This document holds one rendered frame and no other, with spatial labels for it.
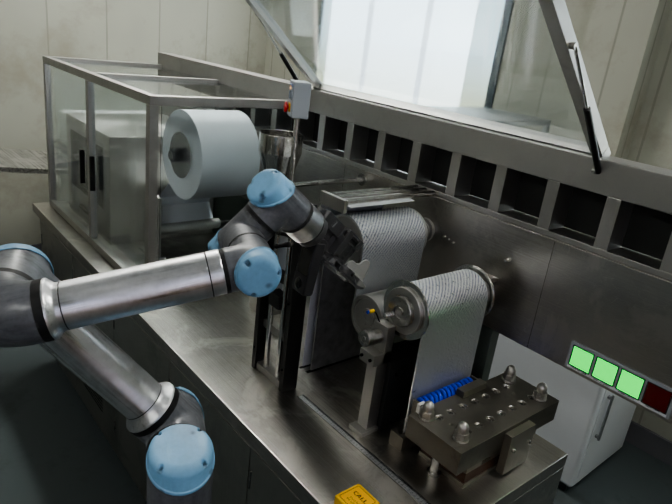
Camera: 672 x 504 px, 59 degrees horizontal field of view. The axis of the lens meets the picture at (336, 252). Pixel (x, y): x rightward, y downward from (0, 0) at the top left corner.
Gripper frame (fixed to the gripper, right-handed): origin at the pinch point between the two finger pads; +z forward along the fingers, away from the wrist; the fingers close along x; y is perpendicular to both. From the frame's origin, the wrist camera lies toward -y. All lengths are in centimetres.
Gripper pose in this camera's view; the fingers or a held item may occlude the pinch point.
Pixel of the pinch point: (353, 284)
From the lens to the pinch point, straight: 128.5
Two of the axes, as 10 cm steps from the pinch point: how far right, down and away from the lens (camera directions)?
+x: -6.3, -3.4, 7.0
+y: 5.9, -8.0, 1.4
